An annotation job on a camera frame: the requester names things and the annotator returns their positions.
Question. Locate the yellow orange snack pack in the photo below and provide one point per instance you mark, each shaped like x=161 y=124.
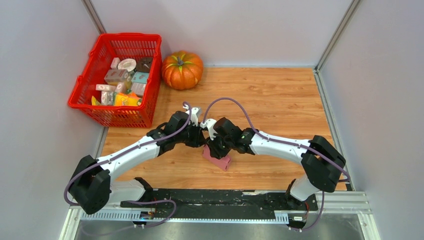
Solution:
x=131 y=100

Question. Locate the brown round item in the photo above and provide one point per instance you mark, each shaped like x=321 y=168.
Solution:
x=144 y=65

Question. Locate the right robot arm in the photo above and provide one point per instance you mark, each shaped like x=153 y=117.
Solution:
x=321 y=162

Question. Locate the orange pumpkin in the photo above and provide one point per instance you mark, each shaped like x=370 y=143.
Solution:
x=182 y=70

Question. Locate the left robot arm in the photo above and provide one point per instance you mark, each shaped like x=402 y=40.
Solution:
x=94 y=184

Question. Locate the pale pink box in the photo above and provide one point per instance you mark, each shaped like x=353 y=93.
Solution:
x=138 y=89

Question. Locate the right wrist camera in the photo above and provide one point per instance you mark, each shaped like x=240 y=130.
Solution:
x=209 y=126

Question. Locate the teal small box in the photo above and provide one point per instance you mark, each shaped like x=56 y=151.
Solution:
x=140 y=77

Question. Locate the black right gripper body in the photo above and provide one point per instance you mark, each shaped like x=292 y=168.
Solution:
x=220 y=147

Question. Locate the pink white small box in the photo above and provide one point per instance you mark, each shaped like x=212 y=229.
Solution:
x=105 y=88

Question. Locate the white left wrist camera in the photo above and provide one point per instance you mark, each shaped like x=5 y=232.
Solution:
x=194 y=114

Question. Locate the grey pink carton box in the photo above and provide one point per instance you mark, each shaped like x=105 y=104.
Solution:
x=115 y=76

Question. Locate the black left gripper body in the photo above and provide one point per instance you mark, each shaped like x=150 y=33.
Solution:
x=191 y=137

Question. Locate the red plastic shopping basket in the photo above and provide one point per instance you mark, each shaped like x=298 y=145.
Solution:
x=119 y=45

